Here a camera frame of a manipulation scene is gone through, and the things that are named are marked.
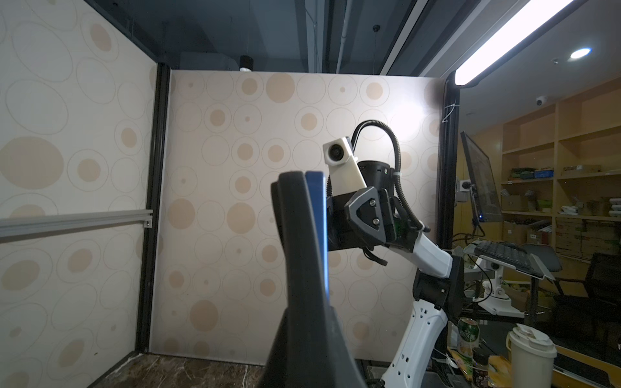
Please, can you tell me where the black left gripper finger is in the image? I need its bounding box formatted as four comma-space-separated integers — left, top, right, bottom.
259, 171, 366, 387

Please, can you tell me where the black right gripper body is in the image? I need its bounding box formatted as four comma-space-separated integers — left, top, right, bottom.
327, 187, 417, 252

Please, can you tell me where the black smartphone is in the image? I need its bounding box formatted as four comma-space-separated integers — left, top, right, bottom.
305, 171, 330, 299

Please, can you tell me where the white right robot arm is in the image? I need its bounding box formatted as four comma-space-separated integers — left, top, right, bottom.
327, 158, 463, 387

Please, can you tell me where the black computer monitor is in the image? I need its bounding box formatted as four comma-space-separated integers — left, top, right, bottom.
460, 132, 503, 225

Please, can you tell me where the green drink can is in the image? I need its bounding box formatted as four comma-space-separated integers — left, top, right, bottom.
457, 317, 480, 359

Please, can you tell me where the black keyboard on stand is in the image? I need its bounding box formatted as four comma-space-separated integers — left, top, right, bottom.
464, 240, 556, 281

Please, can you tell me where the white lidded paper cup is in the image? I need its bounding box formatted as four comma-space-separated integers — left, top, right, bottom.
506, 323, 557, 388

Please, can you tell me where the bright ceiling light strip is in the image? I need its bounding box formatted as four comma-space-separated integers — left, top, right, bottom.
455, 0, 572, 87

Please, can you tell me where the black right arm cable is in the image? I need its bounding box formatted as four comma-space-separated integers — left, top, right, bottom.
350, 120, 430, 233

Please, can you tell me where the black corner frame post right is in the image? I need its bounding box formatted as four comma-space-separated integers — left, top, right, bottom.
436, 71, 460, 249

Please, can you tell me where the black corner frame post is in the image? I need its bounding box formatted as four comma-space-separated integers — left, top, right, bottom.
436, 71, 460, 249
135, 63, 171, 353

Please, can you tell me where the black corner frame post left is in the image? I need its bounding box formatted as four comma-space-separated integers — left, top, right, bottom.
135, 63, 171, 353

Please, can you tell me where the wooden wall shelf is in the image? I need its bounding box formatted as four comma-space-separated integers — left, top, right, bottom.
501, 79, 620, 261

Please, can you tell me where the silver aluminium rail left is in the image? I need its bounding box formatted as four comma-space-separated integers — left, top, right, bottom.
1, 210, 153, 243

